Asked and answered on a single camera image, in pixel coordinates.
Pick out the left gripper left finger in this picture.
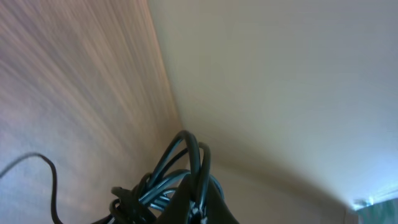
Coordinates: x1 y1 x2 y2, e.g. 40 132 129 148
155 174 199 224

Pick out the black usb cable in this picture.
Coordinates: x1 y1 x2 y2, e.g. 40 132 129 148
0 129 225 224

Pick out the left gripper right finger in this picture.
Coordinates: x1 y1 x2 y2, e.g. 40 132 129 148
201 179 239 224

